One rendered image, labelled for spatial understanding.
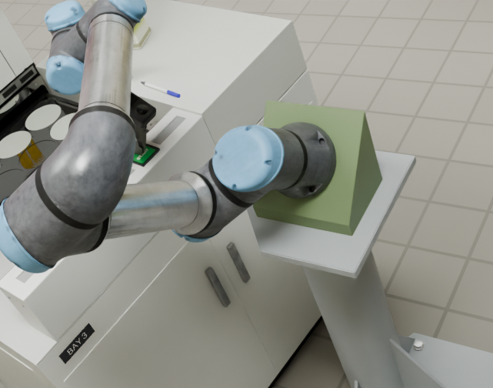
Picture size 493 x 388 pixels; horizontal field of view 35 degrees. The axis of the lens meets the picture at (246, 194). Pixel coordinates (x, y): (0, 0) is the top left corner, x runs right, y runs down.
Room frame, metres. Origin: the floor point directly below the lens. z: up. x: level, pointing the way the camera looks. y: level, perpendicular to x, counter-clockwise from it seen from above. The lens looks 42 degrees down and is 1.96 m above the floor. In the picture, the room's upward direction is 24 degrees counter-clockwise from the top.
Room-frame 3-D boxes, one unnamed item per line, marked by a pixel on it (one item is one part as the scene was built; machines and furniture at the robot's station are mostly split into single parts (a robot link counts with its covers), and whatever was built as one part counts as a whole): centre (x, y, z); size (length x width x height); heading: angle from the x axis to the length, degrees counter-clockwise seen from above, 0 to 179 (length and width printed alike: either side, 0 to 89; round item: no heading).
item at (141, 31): (1.83, 0.11, 1.00); 0.07 x 0.07 x 0.07; 55
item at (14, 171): (1.63, 0.43, 0.90); 0.34 x 0.34 x 0.01; 35
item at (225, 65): (1.78, 0.06, 0.89); 0.62 x 0.35 x 0.14; 35
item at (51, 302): (1.30, 0.27, 0.89); 0.55 x 0.09 x 0.14; 125
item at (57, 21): (1.38, 0.18, 1.28); 0.09 x 0.08 x 0.11; 168
